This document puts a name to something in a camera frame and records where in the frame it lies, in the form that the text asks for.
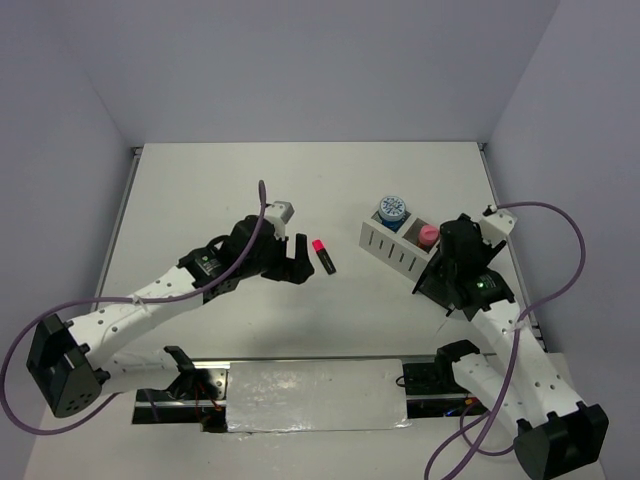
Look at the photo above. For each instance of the pink cap crayon tube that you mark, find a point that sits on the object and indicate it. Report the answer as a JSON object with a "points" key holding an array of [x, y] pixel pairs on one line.
{"points": [[428, 236]]}

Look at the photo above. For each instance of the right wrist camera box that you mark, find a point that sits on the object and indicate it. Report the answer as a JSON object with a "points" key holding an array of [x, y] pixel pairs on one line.
{"points": [[496, 224]]}

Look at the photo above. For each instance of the blue splash-label round jar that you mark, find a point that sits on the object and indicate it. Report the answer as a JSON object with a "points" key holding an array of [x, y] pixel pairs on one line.
{"points": [[392, 211]]}

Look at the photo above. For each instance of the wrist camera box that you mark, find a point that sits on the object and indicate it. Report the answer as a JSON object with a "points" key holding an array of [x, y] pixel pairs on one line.
{"points": [[496, 224], [279, 213]]}

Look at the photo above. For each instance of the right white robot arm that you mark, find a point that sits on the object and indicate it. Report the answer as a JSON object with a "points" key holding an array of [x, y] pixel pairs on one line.
{"points": [[553, 430]]}

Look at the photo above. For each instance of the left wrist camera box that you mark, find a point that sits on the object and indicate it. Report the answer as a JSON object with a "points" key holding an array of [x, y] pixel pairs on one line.
{"points": [[279, 213]]}

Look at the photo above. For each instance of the silver foil-covered panel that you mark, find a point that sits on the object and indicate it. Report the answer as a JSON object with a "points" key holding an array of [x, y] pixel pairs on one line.
{"points": [[315, 396]]}

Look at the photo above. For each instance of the pink cap black highlighter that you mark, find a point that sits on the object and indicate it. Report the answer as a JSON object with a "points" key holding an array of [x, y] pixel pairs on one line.
{"points": [[324, 256]]}

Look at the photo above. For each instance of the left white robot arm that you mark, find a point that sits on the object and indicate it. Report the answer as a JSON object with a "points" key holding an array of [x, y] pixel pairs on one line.
{"points": [[74, 362]]}

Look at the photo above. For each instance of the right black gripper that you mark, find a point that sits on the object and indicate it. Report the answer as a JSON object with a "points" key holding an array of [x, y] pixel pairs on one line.
{"points": [[490, 253]]}

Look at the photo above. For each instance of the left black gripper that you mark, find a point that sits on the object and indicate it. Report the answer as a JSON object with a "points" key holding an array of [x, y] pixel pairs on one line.
{"points": [[294, 270]]}

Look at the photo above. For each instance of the white slotted organizer box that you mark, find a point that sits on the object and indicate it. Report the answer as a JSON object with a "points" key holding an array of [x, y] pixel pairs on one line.
{"points": [[398, 250]]}

